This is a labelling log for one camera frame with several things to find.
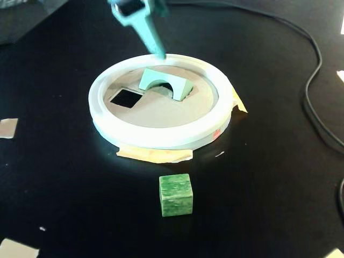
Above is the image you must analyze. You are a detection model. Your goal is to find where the small beige tape square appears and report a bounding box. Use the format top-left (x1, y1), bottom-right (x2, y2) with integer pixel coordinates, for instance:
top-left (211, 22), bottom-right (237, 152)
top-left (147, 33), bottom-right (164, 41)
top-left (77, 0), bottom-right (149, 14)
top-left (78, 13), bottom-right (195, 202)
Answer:
top-left (0, 117), bottom-right (19, 140)

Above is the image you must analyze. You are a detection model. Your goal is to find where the beige masking tape strip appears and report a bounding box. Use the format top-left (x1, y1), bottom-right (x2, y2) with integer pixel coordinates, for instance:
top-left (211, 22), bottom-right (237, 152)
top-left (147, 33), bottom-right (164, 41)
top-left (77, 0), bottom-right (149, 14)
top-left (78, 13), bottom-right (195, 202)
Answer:
top-left (116, 143), bottom-right (195, 164)

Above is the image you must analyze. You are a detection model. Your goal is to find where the cardboard insert with cutouts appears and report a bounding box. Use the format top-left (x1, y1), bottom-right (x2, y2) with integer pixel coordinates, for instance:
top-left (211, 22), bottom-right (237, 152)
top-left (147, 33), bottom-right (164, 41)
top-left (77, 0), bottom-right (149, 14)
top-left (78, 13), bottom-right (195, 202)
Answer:
top-left (103, 64), bottom-right (218, 128)

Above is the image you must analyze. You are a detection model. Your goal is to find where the long black cable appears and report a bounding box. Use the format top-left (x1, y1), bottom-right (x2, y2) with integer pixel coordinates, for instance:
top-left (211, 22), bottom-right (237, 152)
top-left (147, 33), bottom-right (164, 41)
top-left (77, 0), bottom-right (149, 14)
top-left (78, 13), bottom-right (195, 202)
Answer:
top-left (166, 0), bottom-right (344, 155)

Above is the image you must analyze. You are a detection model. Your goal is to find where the pale yellow corner piece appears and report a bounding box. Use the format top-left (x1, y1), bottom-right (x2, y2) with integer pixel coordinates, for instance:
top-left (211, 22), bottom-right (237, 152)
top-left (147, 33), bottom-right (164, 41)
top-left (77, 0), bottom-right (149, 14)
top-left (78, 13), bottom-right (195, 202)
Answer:
top-left (326, 248), bottom-right (344, 258)

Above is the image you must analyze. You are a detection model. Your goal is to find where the short black cable loop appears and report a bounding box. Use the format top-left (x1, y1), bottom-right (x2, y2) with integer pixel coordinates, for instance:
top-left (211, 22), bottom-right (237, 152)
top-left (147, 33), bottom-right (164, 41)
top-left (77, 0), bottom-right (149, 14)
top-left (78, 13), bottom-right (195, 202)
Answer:
top-left (335, 178), bottom-right (344, 230)

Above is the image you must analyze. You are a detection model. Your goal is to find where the yellow tape under ring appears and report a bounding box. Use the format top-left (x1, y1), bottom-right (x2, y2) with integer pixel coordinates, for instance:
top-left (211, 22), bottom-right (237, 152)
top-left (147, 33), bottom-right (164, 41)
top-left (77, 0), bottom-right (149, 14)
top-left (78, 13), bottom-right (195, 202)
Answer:
top-left (230, 85), bottom-right (249, 115)

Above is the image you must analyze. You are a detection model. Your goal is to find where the mint U shape block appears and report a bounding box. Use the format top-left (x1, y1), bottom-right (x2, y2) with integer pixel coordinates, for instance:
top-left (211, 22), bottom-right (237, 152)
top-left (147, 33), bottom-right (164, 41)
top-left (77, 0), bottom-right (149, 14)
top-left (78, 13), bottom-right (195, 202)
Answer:
top-left (138, 67), bottom-right (195, 103)

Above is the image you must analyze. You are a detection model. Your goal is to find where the green marbled cube block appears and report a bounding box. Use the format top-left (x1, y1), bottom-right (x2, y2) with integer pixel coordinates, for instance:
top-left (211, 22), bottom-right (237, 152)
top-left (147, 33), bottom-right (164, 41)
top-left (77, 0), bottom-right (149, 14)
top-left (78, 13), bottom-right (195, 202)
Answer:
top-left (159, 173), bottom-right (195, 218)

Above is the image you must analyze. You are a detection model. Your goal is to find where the teal gripper, black motor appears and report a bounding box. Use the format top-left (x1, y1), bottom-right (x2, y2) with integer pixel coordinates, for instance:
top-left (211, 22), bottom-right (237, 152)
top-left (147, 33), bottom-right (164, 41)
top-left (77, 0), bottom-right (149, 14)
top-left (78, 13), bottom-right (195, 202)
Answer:
top-left (107, 0), bottom-right (170, 59)

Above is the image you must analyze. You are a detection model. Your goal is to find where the large beige tape piece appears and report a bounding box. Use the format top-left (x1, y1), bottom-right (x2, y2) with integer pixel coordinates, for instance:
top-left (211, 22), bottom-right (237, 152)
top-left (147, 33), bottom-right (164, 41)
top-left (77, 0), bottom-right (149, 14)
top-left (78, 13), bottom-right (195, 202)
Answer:
top-left (0, 237), bottom-right (41, 258)

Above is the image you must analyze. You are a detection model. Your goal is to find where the white round sorter ring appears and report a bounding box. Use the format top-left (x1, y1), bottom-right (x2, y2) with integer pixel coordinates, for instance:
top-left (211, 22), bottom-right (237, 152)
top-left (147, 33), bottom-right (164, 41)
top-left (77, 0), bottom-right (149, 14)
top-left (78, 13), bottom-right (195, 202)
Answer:
top-left (88, 53), bottom-right (233, 150)

